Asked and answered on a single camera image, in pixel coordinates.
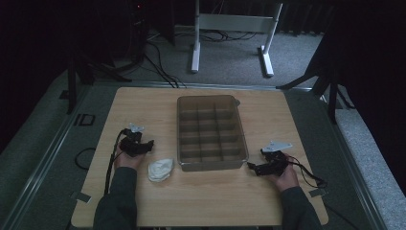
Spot black floor cables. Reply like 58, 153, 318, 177
140, 29, 259, 89

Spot black tripod stand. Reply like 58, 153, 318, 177
276, 63, 356, 125
65, 47, 151, 115

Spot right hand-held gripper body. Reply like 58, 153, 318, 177
257, 141, 293, 177

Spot clear plastic compartment box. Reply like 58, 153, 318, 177
176, 94, 250, 173

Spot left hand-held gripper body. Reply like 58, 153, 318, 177
119, 123, 149, 158

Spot grey tape piece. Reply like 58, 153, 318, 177
70, 191, 93, 204
308, 188, 327, 198

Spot white socks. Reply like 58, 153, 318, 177
147, 157, 175, 183

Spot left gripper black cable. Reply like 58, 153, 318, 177
103, 127, 132, 196

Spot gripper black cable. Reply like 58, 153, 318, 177
103, 127, 132, 196
285, 154, 328, 190

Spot person's left hand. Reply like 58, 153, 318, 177
113, 141, 148, 171

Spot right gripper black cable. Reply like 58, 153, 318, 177
285, 154, 328, 190

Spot black cable loop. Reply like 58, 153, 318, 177
74, 147, 97, 171

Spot white metal stand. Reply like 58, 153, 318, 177
191, 0, 284, 79

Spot person's right hand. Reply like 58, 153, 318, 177
266, 153, 301, 194

